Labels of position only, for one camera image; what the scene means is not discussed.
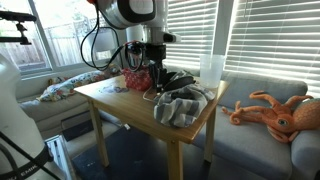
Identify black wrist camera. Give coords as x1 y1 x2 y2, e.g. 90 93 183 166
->
125 41 147 60

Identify dark storage box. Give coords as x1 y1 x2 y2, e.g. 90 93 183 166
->
60 109 95 143

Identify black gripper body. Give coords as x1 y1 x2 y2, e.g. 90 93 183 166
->
145 43 168 77

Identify white hanging planter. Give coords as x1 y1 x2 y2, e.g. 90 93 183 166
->
87 27 119 53

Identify dark blue rug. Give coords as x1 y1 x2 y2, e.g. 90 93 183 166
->
71 125 214 180

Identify beige toy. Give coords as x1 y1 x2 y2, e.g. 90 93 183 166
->
105 63 123 78

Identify grey cushioned bench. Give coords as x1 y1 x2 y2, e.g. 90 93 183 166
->
15 63 123 143

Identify white window blind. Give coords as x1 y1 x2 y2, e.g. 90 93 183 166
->
165 0 220 73
224 0 320 98

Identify black headphones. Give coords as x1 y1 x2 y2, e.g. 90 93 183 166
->
163 70 197 93

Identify red patterned basket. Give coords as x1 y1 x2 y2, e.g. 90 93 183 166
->
121 65 153 92

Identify grey white striped cloth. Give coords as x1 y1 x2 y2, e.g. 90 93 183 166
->
153 71 216 129

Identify snack packet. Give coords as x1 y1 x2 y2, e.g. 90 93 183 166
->
100 85 130 95

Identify metal robot stand frame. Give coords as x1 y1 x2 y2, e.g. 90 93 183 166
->
44 134 77 180

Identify wooden table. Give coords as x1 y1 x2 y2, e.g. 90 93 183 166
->
73 70 231 180

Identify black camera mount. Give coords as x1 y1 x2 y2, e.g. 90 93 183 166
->
0 10 38 46

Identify white cable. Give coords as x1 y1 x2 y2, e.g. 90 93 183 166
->
142 85 165 103

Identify floral pillow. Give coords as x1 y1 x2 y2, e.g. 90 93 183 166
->
36 69 108 103

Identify orange octopus plush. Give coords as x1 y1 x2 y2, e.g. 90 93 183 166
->
221 90 320 145

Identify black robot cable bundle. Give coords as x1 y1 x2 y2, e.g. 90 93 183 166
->
79 4 148 73

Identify translucent plastic container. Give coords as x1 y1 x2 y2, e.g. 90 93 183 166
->
199 54 226 90

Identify white framed window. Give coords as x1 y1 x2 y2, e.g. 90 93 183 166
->
0 0 128 78

